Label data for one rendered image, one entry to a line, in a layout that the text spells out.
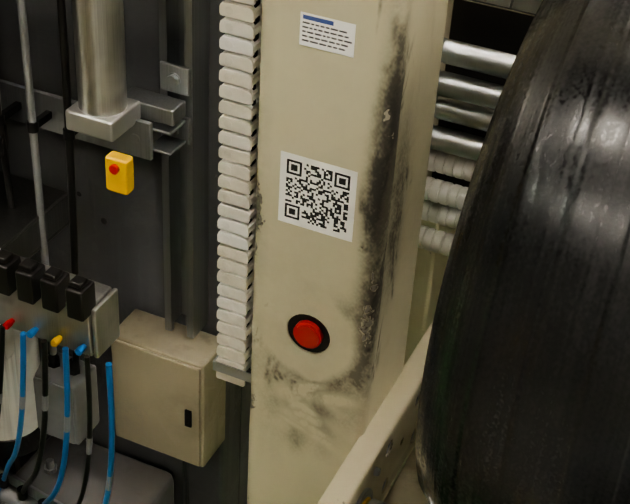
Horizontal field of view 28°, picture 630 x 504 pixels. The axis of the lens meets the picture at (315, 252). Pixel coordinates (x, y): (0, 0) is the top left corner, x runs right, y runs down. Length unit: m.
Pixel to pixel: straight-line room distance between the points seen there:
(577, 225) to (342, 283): 0.36
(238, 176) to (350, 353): 0.20
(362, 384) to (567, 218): 0.43
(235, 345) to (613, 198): 0.55
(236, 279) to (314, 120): 0.22
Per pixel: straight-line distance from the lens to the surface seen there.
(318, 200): 1.13
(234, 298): 1.26
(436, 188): 1.57
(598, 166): 0.87
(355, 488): 1.23
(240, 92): 1.13
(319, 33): 1.06
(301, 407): 1.29
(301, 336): 1.23
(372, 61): 1.05
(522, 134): 0.90
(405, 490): 1.44
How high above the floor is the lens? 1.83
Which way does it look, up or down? 35 degrees down
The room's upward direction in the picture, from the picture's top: 4 degrees clockwise
